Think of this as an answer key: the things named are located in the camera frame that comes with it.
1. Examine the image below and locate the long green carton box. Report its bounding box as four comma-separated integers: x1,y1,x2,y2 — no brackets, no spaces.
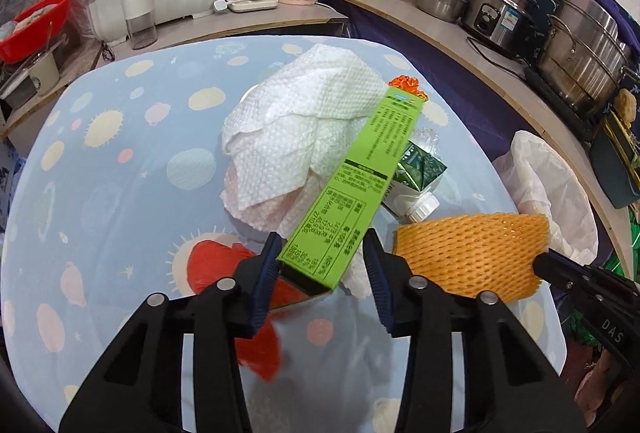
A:
276,87,426,298

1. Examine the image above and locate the large steel steamer pot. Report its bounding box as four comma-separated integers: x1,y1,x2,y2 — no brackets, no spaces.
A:
537,0,633,118

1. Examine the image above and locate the black induction cooker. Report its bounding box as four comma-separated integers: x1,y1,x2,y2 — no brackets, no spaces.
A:
522,63,611,141

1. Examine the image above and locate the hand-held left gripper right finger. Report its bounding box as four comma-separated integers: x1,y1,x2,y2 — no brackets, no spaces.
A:
364,229,586,433

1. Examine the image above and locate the orange printed plastic bag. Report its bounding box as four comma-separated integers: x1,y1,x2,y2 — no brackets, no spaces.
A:
388,74,430,102
172,238,311,381

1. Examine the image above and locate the straight wooden counter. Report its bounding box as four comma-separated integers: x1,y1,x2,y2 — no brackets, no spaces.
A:
0,3,349,136

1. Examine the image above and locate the white mug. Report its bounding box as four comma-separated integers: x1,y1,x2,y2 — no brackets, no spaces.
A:
27,53,63,96

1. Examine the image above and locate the white bin liner bag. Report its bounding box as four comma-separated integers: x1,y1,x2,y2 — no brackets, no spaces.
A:
492,130,600,264

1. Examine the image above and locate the curved wooden counter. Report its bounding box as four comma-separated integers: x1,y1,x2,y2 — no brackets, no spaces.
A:
320,0,636,279

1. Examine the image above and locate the green white drink carton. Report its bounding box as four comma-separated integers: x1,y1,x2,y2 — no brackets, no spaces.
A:
382,140,448,223

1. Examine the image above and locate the black power cable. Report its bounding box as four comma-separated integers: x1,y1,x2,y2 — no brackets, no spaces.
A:
467,35,531,78

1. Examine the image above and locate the red plastic basin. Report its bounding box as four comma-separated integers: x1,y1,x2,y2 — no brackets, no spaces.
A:
0,0,76,64

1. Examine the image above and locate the steel rice cooker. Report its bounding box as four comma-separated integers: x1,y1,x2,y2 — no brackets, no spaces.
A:
460,0,538,58

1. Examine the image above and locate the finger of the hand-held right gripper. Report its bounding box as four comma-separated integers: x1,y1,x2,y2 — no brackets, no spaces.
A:
532,250,601,301

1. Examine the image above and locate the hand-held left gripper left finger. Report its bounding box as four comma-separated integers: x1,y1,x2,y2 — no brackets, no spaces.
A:
59,232,283,433

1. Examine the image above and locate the blue planet print tablecloth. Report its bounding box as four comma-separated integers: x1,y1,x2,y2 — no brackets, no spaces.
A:
0,35,566,433

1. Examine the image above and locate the orange foam net sleeve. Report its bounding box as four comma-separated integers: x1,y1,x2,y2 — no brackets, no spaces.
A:
392,212,551,305

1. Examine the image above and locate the steel pot with lid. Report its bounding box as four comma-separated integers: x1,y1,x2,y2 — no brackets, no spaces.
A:
416,0,468,24

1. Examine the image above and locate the white paper towel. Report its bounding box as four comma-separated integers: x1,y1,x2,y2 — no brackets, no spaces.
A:
220,44,393,301

